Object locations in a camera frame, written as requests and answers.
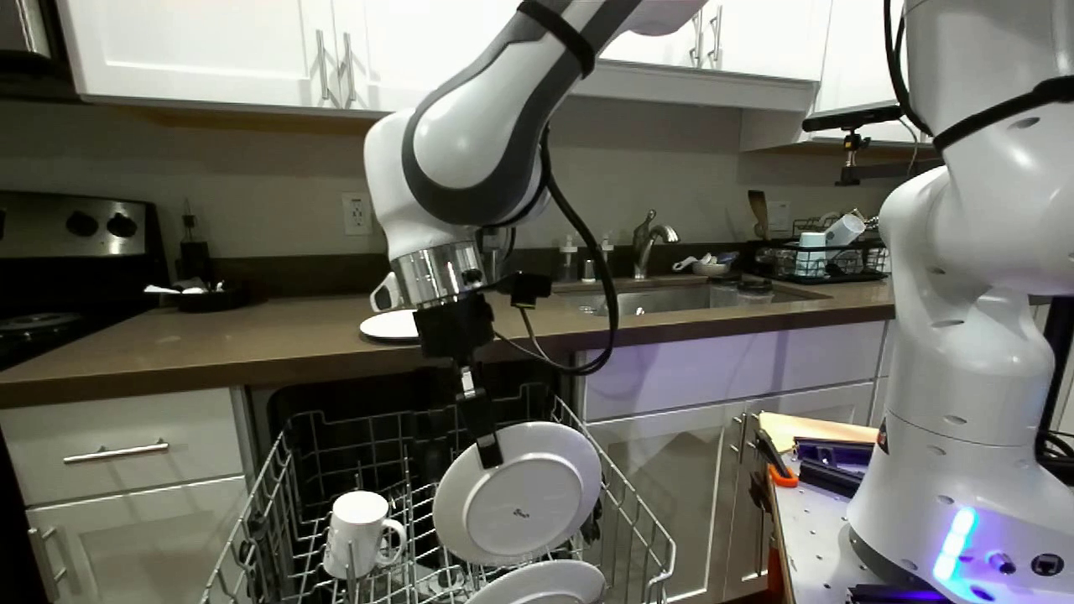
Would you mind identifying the chrome kitchen faucet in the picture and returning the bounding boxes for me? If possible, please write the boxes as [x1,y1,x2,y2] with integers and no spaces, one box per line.
[623,212,686,282]

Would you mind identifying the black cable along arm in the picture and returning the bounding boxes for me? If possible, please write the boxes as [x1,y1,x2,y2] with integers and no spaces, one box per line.
[490,127,620,379]

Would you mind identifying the steel kitchen sink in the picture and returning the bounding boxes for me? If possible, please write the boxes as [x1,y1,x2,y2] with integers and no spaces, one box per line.
[550,277,831,321]

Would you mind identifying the grey sink base cabinet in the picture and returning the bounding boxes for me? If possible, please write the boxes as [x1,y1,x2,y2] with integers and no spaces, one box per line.
[570,316,898,604]

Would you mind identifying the white drawer base cabinet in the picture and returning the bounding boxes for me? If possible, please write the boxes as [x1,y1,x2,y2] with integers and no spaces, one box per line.
[0,381,262,604]

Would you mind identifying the steel robot cart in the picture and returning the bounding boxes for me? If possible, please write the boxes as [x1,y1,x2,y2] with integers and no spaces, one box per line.
[765,406,1074,604]

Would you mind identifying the white wall outlet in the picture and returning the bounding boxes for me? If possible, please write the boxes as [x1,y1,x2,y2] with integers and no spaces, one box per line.
[338,186,377,238]

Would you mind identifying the black and steel stove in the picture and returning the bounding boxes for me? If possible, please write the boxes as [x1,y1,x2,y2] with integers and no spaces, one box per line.
[0,186,170,372]

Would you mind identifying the white round plate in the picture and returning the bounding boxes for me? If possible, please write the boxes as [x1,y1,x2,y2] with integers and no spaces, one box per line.
[357,309,427,346]
[428,419,603,568]
[467,557,611,604]

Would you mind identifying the white upper kitchen cabinets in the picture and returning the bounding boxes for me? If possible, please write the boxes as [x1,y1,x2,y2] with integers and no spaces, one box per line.
[54,0,898,127]

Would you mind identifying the wire dishwasher rack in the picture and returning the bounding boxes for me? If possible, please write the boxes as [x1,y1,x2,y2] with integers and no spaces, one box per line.
[197,397,682,604]

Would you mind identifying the black shallow tray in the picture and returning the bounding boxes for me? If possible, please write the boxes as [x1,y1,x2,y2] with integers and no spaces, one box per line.
[142,277,255,316]

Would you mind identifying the black dish drying rack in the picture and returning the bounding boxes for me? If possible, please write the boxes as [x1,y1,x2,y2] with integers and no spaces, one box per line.
[739,212,896,285]

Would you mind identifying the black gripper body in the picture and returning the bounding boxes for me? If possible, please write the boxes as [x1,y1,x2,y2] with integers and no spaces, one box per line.
[412,292,497,369]

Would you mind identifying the black clamp bar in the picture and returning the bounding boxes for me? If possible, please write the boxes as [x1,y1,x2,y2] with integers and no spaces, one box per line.
[792,440,884,495]

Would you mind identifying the dark range hood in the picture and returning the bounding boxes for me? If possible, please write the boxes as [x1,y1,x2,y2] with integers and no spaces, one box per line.
[0,0,75,107]

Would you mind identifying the orange handled black clamp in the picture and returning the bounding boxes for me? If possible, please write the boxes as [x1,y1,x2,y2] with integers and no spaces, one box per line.
[749,419,804,492]

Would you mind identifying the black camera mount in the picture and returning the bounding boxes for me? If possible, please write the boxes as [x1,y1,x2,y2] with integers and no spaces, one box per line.
[799,97,912,192]

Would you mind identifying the dark glass bottle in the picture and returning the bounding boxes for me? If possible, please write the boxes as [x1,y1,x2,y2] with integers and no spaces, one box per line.
[173,201,217,285]

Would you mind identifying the wooden board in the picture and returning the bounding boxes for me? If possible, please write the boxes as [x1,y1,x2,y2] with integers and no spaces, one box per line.
[754,409,884,457]

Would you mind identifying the white ceramic mug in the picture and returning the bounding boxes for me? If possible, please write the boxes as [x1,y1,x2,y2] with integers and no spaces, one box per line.
[318,486,410,584]

